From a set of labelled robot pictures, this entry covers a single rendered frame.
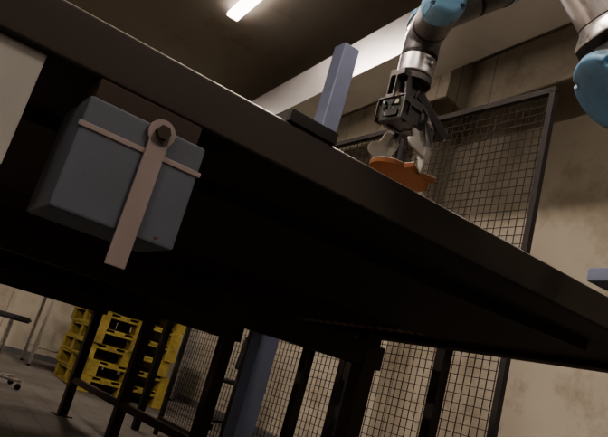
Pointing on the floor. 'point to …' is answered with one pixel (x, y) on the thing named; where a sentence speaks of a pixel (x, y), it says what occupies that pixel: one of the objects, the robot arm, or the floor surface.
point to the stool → (5, 340)
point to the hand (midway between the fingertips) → (400, 174)
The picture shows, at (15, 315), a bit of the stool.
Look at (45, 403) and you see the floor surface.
